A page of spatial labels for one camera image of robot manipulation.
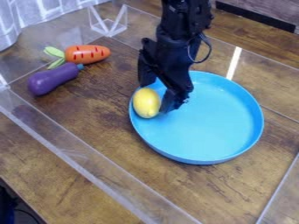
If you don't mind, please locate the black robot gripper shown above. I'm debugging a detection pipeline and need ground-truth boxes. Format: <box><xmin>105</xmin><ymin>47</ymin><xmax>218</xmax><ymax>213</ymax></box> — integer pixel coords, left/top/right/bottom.
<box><xmin>138</xmin><ymin>30</ymin><xmax>211</xmax><ymax>114</ymax></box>

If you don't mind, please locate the yellow toy lemon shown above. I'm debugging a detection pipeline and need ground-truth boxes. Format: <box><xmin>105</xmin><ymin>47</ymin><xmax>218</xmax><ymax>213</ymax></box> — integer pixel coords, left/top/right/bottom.
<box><xmin>134</xmin><ymin>87</ymin><xmax>162</xmax><ymax>119</ymax></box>

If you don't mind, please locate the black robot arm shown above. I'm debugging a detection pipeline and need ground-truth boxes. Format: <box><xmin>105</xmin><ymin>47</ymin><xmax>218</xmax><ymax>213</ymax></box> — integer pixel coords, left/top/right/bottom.
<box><xmin>138</xmin><ymin>0</ymin><xmax>214</xmax><ymax>113</ymax></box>

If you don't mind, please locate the blue round tray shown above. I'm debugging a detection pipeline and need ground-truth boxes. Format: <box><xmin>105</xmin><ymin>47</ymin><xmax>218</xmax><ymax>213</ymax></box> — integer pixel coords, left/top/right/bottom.
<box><xmin>128</xmin><ymin>71</ymin><xmax>264</xmax><ymax>165</ymax></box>

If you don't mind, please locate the orange toy carrot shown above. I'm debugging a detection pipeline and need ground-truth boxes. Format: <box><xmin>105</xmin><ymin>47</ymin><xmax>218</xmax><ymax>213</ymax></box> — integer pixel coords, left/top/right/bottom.
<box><xmin>43</xmin><ymin>45</ymin><xmax>111</xmax><ymax>69</ymax></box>

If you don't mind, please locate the purple toy eggplant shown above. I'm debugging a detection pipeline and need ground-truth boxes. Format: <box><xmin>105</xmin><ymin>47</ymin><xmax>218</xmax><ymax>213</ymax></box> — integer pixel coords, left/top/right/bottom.
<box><xmin>28</xmin><ymin>62</ymin><xmax>84</xmax><ymax>95</ymax></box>

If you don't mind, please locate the black bar in background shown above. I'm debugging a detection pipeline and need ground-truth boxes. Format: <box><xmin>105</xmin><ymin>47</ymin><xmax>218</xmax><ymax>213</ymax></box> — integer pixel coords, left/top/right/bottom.
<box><xmin>214</xmin><ymin>0</ymin><xmax>299</xmax><ymax>34</ymax></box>

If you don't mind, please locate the grey white curtain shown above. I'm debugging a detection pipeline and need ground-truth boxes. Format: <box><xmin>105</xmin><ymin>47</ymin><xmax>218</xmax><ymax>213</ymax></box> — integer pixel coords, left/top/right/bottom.
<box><xmin>0</xmin><ymin>0</ymin><xmax>109</xmax><ymax>52</ymax></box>

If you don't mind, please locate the clear acrylic enclosure wall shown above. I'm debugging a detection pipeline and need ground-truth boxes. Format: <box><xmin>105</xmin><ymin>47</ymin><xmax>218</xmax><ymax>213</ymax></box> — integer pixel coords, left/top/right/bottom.
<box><xmin>0</xmin><ymin>3</ymin><xmax>299</xmax><ymax>224</ymax></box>

